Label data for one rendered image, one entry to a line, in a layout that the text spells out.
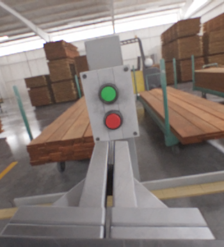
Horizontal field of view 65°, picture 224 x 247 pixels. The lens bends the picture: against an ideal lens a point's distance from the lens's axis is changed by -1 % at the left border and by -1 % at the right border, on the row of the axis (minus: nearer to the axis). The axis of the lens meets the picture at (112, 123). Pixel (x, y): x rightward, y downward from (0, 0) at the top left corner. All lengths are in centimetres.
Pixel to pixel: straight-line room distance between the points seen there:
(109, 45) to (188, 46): 970
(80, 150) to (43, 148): 38
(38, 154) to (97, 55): 177
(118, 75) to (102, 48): 7
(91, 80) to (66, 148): 164
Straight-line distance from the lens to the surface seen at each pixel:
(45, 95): 1010
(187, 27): 1000
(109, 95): 25
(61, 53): 965
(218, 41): 1051
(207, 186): 41
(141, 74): 683
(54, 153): 196
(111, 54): 32
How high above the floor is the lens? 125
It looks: 17 degrees down
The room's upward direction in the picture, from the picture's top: 10 degrees counter-clockwise
